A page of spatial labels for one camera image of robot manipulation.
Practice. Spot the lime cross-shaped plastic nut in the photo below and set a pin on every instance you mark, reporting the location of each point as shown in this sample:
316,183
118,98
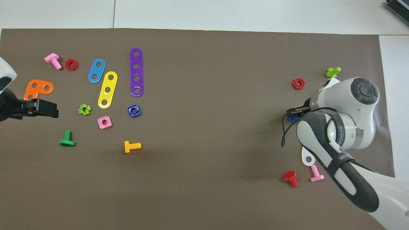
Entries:
88,109

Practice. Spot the white curved strip with holes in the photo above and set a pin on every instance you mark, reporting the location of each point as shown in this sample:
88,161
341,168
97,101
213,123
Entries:
305,162

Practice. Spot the pink square plastic nut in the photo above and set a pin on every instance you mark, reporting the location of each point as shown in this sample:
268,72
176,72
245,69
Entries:
109,125

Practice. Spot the brown table mat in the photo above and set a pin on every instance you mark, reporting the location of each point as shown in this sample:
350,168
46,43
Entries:
204,95

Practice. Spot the blue triangular-head plastic screw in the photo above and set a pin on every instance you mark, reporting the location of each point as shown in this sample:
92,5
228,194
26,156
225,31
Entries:
292,118

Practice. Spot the green plastic screw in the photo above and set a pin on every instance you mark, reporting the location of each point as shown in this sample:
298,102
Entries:
67,137

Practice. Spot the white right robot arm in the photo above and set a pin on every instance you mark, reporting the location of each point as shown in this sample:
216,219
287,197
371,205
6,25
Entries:
351,127

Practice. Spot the lime cross-head plastic screw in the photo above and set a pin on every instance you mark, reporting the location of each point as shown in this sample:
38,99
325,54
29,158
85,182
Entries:
332,72

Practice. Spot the yellow three-hole plastic strip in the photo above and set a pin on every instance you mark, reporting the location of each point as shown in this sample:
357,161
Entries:
109,83

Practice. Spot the red plastic screw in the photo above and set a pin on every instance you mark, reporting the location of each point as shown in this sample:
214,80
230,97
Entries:
290,176

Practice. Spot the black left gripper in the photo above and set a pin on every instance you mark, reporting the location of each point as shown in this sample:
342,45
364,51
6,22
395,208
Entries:
12,108

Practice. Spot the pink plastic screw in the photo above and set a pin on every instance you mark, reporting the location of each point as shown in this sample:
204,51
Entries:
316,177
52,59

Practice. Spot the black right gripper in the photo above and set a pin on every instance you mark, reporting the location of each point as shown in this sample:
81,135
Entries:
306,107

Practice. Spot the blue two-hole plastic strip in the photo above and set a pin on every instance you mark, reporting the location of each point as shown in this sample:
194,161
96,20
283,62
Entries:
96,71

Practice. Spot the purple four-hole plastic strip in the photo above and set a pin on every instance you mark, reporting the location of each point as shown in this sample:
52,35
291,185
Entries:
136,72

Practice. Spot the orange three-hole angled plate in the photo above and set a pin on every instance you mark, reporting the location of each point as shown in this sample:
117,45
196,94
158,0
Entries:
33,90

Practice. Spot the dark ribbed device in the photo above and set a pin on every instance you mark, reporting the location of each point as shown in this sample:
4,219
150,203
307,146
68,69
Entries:
399,8

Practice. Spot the orange plastic screw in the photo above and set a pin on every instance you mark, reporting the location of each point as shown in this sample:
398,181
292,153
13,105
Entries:
132,146

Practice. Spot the blue square plastic nut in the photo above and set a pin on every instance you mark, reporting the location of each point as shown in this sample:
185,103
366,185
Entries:
138,113

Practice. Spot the red hexagonal plastic nut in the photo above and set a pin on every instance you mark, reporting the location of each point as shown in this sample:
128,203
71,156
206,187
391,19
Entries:
76,66
294,84

